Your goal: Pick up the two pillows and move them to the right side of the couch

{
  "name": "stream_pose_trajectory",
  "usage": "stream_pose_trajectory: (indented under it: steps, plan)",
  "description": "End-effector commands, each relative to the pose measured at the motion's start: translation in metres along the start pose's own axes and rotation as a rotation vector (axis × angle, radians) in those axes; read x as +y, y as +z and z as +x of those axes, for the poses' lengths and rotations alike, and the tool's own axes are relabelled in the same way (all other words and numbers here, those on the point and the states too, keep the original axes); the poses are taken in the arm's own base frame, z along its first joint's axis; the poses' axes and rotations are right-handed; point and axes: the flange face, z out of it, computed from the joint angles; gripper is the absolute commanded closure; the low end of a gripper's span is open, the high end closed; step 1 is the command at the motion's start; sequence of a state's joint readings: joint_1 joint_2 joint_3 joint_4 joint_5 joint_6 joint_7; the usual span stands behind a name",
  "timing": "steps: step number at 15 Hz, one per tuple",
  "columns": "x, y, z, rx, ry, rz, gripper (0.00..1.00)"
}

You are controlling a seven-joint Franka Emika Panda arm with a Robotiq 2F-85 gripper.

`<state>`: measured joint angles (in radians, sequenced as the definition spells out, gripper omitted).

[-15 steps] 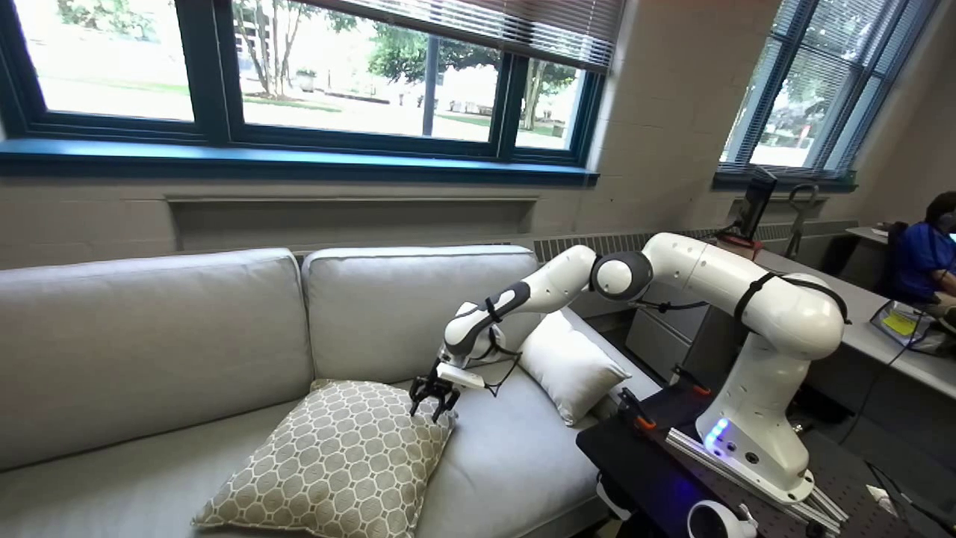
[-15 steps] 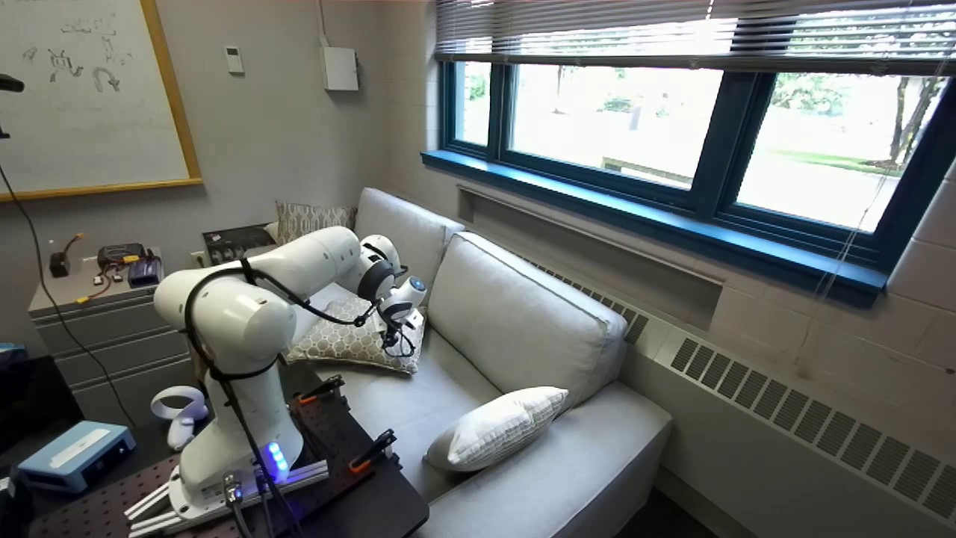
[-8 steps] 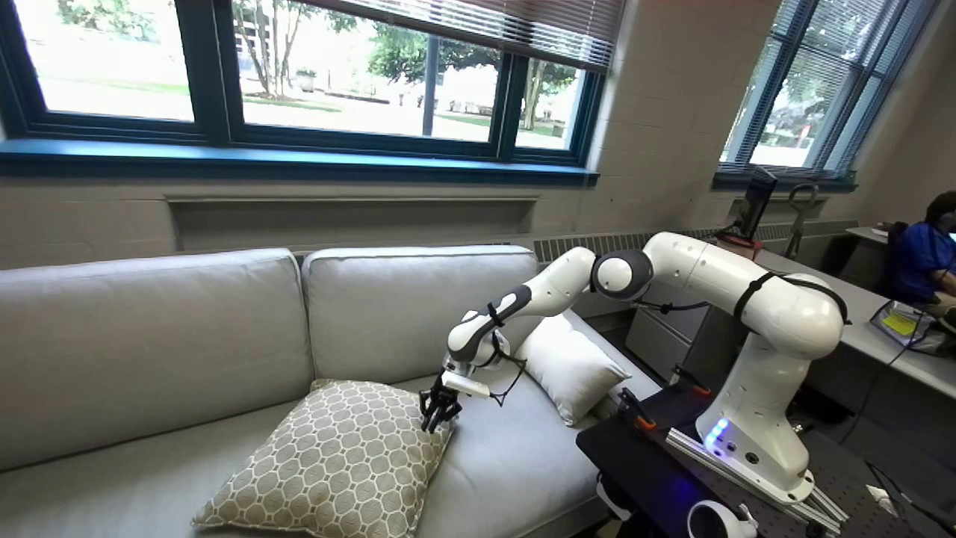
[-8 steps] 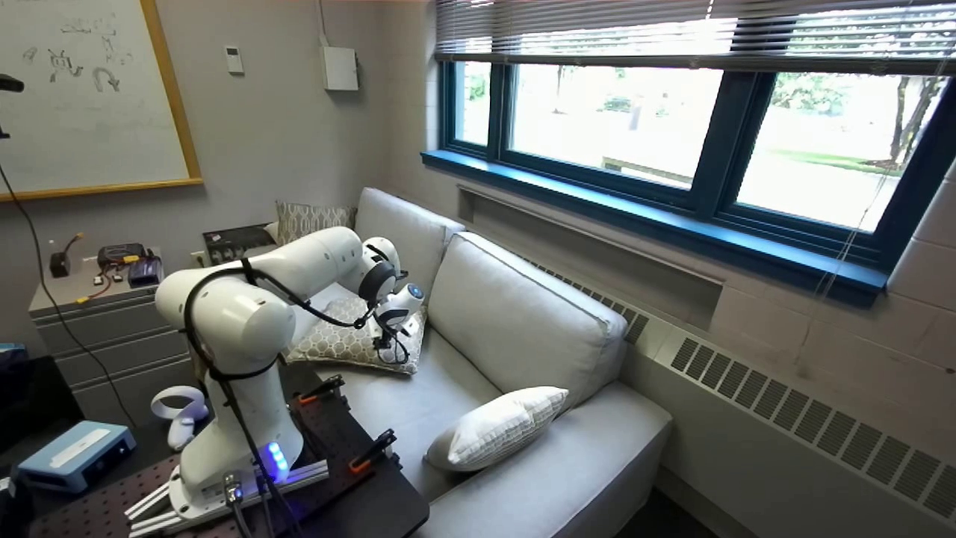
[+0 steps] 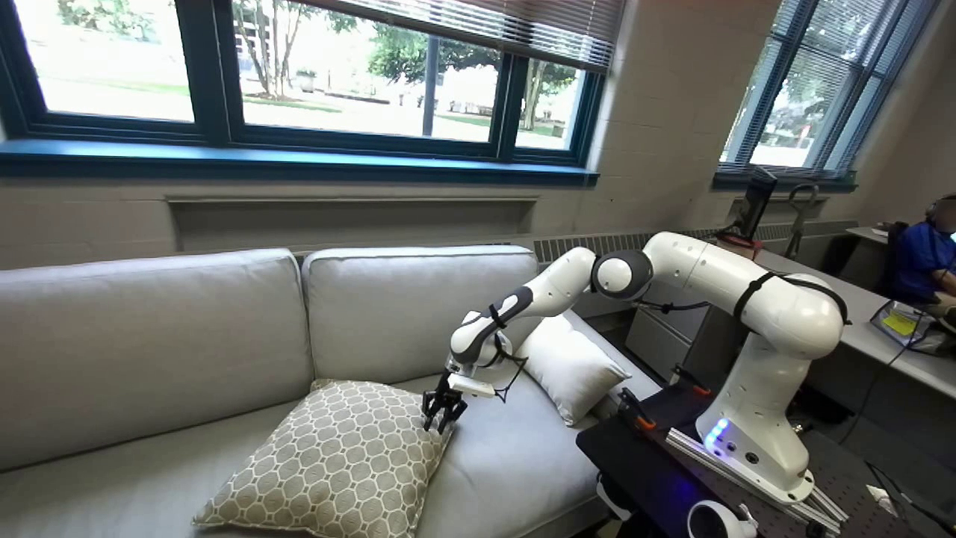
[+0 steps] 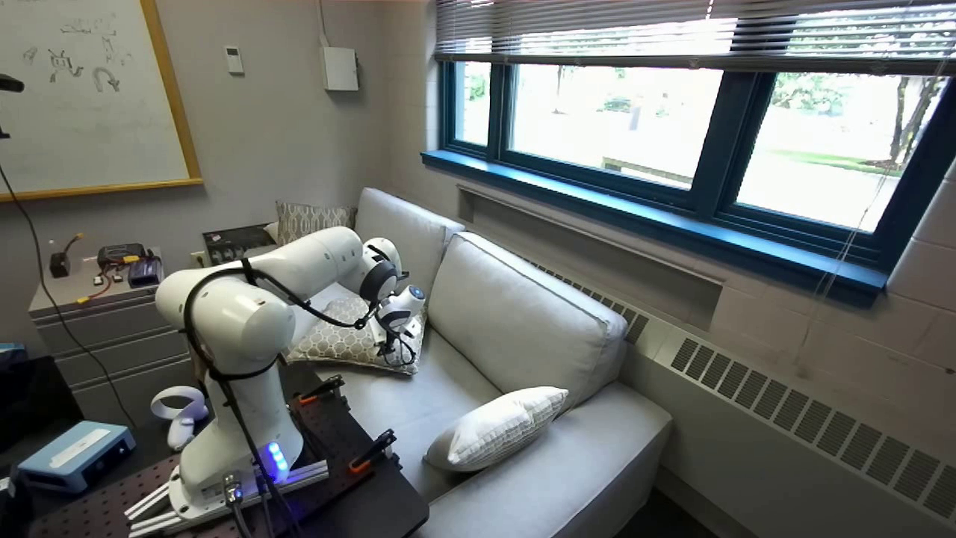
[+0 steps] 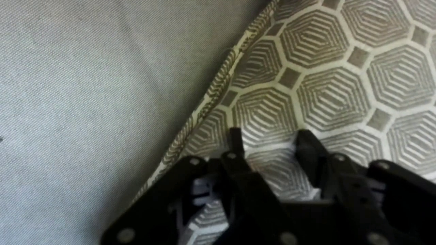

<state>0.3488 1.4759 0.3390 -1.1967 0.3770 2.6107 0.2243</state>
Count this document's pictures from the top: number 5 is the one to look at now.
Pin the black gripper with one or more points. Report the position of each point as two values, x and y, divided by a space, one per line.
449 384

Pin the octagon patterned beige pillow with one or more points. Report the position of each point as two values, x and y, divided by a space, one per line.
345 465

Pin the plain cream pillow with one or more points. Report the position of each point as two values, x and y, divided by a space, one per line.
572 367

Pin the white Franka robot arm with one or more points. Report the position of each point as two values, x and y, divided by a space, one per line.
787 317

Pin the light grey fabric couch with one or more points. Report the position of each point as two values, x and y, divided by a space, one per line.
509 478

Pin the narrow grey couch back cushion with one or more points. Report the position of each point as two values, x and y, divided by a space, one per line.
399 309

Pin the wide grey couch back cushion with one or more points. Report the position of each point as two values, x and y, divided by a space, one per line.
151 346

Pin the orange black clamp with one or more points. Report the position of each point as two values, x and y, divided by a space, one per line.
639 417

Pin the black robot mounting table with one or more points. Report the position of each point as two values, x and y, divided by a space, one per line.
636 468

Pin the grey metal filing cabinet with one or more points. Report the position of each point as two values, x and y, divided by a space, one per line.
675 344

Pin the white VR controller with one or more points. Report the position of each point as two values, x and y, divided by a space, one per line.
717 521

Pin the horizontal window blind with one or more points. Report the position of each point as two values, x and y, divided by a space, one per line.
539 25

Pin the wide blue framed window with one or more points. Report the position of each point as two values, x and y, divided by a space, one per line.
219 69

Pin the thin metal stand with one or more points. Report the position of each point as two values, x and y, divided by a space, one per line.
802 212

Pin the white desk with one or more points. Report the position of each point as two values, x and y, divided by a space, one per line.
897 346

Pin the yellow pad on tablet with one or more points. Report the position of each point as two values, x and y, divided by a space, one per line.
899 321

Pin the narrow blue framed window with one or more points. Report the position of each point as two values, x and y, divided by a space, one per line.
794 98

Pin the person in blue shirt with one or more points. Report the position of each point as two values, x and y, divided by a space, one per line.
926 257

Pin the wall radiator vent grille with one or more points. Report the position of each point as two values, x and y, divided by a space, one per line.
576 245

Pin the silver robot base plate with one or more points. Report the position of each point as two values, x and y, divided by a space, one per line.
736 478

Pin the black camera stand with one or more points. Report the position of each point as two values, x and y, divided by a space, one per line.
751 205

